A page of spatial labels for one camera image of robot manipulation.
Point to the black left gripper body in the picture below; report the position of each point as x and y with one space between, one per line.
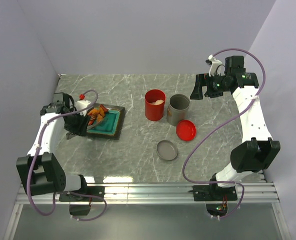
76 123

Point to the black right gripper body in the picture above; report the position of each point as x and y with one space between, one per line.
216 85

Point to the red sausage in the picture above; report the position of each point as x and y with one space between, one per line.
94 121

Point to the orange fried food pieces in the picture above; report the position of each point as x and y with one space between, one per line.
98 113

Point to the steamed bun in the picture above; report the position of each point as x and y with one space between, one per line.
158 102

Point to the steel serving tongs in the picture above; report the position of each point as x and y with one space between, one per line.
81 128

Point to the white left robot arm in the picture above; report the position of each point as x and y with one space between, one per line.
40 171

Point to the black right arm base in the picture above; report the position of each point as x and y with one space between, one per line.
216 198

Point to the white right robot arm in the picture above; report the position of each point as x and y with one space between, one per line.
257 149

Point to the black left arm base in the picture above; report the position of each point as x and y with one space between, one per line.
81 201

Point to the grey cylindrical canister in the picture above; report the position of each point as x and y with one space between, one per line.
177 109

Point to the teal square plate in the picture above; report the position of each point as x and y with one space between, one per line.
112 123

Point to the red round lid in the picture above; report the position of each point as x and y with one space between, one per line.
186 130

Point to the red cylindrical canister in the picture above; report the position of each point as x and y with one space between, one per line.
154 112

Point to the grey round lid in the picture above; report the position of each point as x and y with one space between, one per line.
167 150

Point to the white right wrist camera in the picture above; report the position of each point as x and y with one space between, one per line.
214 64

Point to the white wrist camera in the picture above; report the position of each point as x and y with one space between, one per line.
214 64
81 103

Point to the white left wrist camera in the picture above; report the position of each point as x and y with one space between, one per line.
81 103

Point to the aluminium rail frame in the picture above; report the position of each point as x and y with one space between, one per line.
156 211

